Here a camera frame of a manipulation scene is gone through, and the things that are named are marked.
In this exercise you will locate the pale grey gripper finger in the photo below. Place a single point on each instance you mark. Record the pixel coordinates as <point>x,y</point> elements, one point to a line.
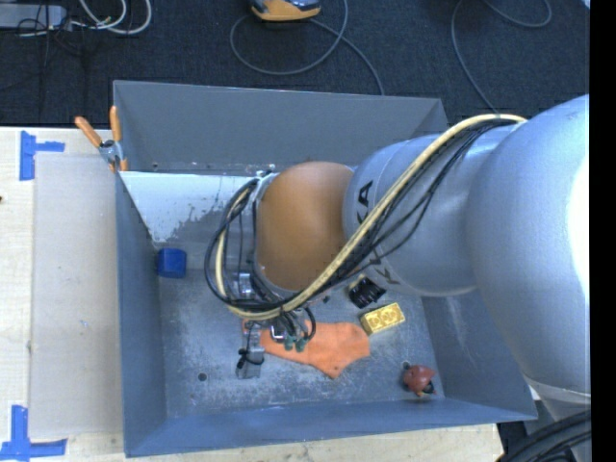
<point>258,360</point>
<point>243,367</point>

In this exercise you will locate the grey metal bin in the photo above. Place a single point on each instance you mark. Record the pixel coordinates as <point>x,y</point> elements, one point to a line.
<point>192,335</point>

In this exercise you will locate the blue cube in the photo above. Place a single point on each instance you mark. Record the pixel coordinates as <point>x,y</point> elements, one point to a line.
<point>171,263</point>

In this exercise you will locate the orange flat cloth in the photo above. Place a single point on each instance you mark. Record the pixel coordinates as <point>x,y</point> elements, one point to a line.
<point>337,347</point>

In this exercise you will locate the yellow toy brick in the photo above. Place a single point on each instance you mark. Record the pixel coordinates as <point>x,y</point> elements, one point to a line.
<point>383,318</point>

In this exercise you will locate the red-brown toy animal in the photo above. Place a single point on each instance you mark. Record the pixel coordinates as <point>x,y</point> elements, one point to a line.
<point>418,378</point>

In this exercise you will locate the pale flat board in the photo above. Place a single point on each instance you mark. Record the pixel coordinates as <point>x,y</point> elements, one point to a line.
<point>72,277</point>

